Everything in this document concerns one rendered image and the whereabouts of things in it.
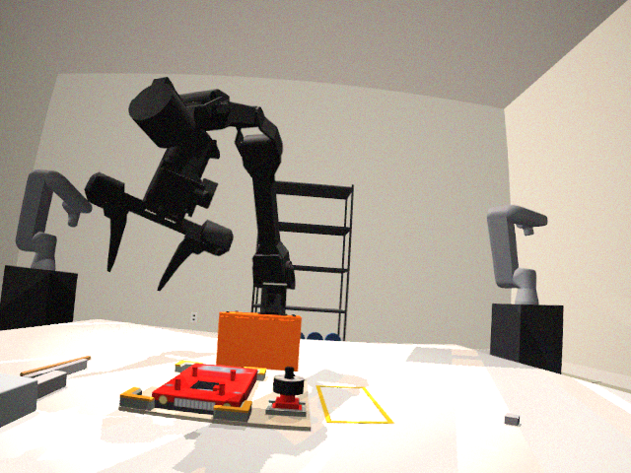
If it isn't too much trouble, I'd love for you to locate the yellow rectangular outline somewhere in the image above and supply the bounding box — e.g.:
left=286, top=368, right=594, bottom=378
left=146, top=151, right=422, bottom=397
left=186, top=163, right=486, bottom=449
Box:
left=316, top=385, right=394, bottom=424

